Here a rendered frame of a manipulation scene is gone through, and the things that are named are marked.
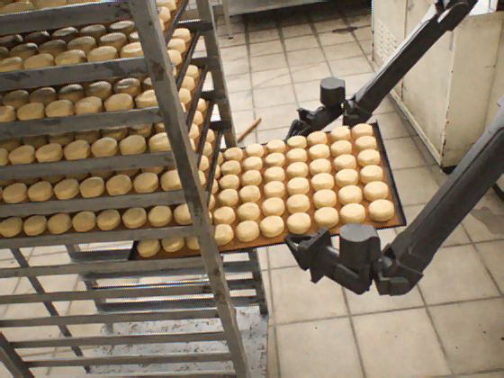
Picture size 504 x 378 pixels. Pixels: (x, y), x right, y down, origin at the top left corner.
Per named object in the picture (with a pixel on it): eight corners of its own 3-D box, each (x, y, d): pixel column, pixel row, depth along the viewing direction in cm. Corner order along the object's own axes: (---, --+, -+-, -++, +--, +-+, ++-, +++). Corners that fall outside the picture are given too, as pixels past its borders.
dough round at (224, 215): (236, 211, 114) (233, 204, 113) (234, 225, 110) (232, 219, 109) (215, 214, 115) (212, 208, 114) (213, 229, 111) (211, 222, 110)
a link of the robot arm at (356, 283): (358, 303, 88) (378, 287, 92) (359, 273, 85) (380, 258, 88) (329, 285, 93) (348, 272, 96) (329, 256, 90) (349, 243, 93)
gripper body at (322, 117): (294, 110, 134) (312, 97, 138) (301, 140, 141) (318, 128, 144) (311, 115, 130) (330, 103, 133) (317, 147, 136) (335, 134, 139)
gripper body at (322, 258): (308, 281, 99) (336, 298, 94) (299, 245, 93) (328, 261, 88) (328, 261, 102) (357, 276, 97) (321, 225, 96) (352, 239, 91)
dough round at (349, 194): (334, 201, 108) (333, 193, 107) (350, 189, 110) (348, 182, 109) (351, 210, 105) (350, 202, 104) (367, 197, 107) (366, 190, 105)
